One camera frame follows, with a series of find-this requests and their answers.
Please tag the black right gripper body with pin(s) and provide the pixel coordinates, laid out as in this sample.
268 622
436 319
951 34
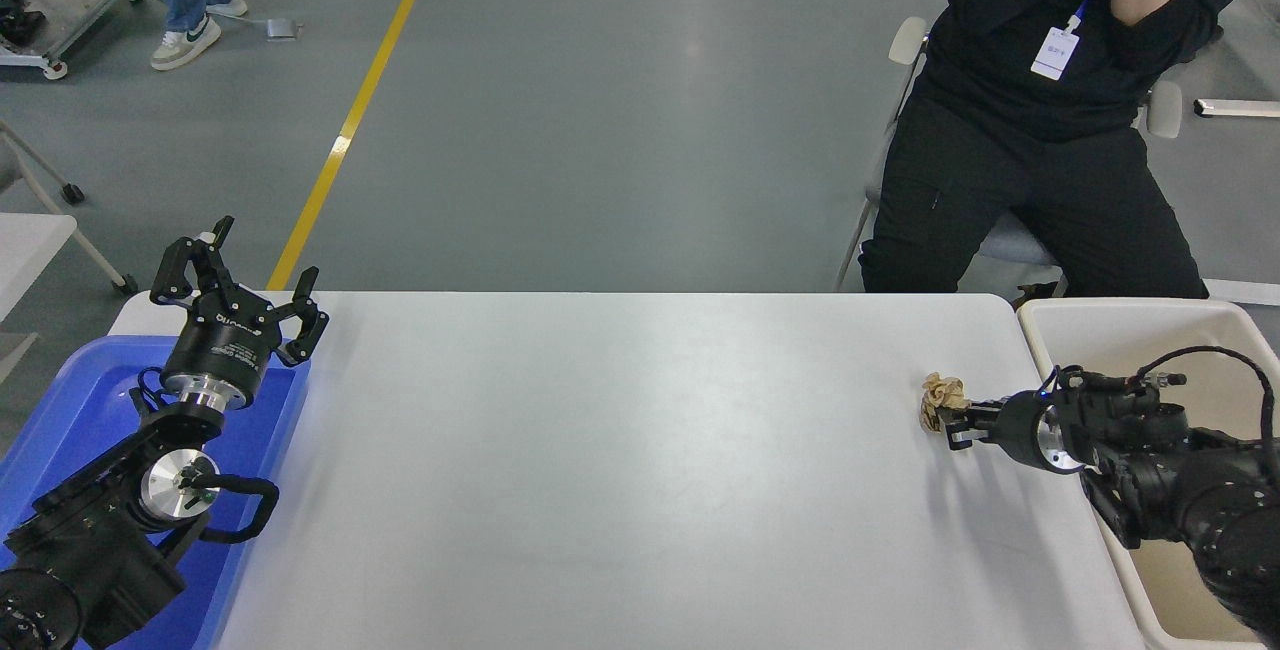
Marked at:
1018 428

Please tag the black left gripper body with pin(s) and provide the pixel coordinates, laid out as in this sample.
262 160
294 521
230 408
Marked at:
222 350

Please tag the tan paper ball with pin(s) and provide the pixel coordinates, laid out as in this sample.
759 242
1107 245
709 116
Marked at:
942 395

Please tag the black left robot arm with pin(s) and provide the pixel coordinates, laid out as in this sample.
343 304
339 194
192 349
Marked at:
90 550

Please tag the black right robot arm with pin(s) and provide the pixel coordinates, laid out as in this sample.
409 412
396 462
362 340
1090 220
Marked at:
1200 500

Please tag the large pale plastic bin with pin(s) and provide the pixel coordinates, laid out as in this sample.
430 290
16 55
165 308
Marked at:
1120 340

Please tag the blue plastic tray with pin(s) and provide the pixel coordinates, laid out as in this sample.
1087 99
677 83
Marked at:
80 410

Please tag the white wheeled side table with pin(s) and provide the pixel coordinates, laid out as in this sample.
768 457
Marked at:
30 250

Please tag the white power adapter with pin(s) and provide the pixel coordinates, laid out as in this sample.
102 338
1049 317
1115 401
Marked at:
283 28

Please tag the seated person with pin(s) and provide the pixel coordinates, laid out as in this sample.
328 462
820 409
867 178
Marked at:
1000 160

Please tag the long white floor bar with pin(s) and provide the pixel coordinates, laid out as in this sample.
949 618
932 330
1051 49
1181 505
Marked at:
1245 292

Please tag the grey wheeled platform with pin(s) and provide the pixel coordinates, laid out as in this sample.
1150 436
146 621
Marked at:
70 0

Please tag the white office chair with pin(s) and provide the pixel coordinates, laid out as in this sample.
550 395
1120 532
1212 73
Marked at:
908 40

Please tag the short white floor bar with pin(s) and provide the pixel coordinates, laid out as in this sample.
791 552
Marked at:
1240 108

